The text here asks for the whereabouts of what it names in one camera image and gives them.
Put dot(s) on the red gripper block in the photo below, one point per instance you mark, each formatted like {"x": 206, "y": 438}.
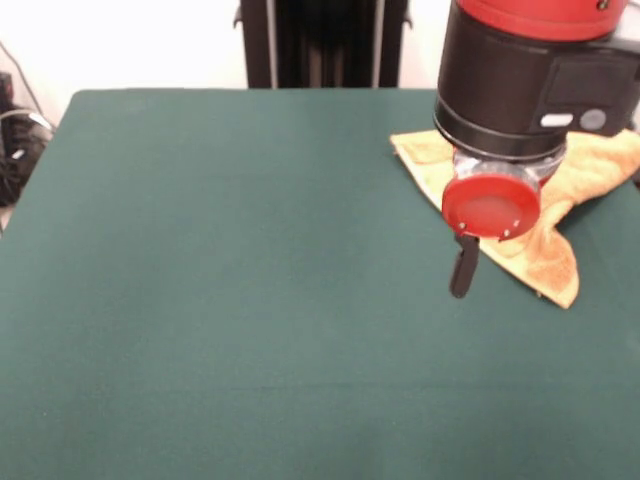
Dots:
{"x": 490, "y": 207}

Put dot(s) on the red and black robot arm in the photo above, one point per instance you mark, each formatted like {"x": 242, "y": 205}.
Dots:
{"x": 500, "y": 80}

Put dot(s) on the tan terry towel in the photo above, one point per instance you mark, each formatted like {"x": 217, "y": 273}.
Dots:
{"x": 565, "y": 200}

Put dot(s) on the black box with red light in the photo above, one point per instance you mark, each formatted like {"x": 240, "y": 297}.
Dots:
{"x": 5, "y": 90}

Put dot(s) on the dark green table cloth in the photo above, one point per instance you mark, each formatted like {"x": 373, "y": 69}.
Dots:
{"x": 200, "y": 300}

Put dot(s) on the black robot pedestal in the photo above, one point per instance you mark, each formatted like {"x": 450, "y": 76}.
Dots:
{"x": 320, "y": 45}

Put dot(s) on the black equipment pile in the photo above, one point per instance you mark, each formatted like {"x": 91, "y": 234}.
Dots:
{"x": 20, "y": 150}

